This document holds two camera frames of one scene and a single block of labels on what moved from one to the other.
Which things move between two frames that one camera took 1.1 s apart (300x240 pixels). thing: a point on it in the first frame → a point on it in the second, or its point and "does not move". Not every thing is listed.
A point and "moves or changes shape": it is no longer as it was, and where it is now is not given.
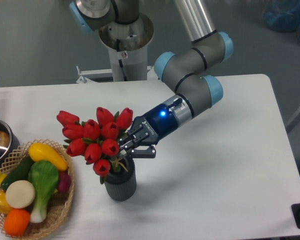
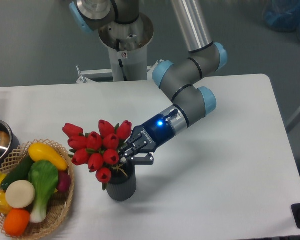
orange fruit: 16,222 does not move
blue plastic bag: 289,16 does not move
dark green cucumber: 20,173 does not move
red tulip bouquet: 97,141 moves or changes shape
